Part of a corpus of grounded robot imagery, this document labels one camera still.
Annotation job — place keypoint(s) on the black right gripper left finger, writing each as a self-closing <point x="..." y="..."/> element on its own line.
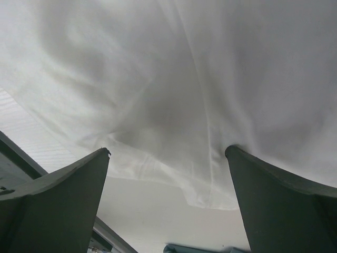
<point x="52" y="205"/>

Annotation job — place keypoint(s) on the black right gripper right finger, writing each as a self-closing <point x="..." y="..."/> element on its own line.
<point x="282" y="212"/>

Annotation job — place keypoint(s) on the white t-shirt with flower print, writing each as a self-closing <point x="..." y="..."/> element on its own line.
<point x="167" y="86"/>

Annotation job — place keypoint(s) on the blue-grey folded t-shirt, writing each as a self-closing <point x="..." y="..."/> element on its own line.
<point x="173" y="248"/>

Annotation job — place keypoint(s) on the aluminium front rail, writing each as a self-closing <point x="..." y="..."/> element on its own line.
<point x="52" y="200"/>

